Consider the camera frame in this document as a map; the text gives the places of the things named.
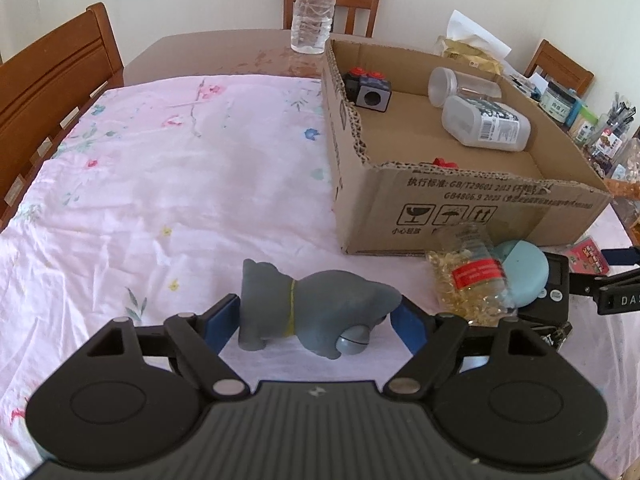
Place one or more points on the green lid bottle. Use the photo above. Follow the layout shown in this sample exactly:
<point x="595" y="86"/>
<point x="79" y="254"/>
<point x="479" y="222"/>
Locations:
<point x="582" y="127"/>

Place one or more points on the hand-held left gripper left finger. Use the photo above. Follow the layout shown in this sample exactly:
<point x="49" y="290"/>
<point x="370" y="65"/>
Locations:
<point x="222" y="322"/>

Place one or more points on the grey elephant toy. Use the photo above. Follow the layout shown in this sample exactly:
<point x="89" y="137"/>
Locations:
<point x="320" y="305"/>

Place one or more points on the clear capsule bottle red label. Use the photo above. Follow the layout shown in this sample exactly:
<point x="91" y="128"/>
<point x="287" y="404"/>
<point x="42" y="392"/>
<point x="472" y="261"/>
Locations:
<point x="470" y="280"/>

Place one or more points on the red packet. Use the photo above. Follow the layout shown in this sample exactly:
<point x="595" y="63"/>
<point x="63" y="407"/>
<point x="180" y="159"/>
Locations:
<point x="590" y="252"/>

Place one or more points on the clear jar of pens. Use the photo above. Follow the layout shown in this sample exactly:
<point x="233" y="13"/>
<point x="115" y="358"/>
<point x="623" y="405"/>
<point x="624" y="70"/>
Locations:
<point x="612" y="140"/>

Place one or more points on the gold tissue pack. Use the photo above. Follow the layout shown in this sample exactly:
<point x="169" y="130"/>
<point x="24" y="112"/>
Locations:
<point x="470" y="52"/>

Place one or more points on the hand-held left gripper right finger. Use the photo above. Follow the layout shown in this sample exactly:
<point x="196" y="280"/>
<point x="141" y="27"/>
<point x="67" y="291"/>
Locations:
<point x="407" y="325"/>

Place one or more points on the light blue round case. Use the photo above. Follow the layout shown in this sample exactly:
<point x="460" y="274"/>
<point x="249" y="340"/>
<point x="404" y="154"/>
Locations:
<point x="525" y="270"/>

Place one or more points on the white container green label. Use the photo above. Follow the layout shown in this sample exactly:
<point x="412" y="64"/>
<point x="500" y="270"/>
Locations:
<point x="480" y="122"/>

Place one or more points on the red toy train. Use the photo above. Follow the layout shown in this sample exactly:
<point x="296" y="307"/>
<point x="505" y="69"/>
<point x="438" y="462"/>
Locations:
<point x="442" y="162"/>

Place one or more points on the black toy train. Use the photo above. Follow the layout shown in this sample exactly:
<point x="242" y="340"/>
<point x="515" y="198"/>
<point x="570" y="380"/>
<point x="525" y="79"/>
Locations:
<point x="372" y="95"/>

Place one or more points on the clear plastic jar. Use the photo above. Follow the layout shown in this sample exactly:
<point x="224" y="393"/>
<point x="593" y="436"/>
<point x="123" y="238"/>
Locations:
<point x="465" y="85"/>

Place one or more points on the wooden chair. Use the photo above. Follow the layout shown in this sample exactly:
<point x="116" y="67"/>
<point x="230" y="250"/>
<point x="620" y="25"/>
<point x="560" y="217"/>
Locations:
<point x="360" y="5"/>
<point x="50" y="75"/>
<point x="565" y="67"/>

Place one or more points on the stack of white papers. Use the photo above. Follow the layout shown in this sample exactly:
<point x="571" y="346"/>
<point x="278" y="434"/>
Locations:
<point x="537" y="82"/>

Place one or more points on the small jar black lid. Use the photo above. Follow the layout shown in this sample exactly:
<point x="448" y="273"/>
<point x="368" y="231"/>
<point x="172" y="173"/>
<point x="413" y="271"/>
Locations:
<point x="560" y="105"/>

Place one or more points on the cardboard box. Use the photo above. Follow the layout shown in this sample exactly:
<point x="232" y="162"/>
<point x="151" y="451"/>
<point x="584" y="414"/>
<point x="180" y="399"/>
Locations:
<point x="500" y="200"/>

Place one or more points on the pink floral cloth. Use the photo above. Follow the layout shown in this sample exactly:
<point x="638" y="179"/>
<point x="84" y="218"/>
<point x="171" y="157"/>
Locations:
<point x="150" y="185"/>

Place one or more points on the black digital timer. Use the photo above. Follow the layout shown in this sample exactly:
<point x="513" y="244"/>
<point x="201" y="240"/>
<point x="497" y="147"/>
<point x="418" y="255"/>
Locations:
<point x="550" y="317"/>

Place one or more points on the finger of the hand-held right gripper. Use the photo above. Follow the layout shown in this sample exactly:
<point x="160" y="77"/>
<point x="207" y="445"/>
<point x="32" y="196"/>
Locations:
<point x="600" y="281"/>
<point x="622" y="256"/>

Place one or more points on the clear water bottle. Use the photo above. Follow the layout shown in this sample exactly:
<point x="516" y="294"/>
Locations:
<point x="312" y="20"/>

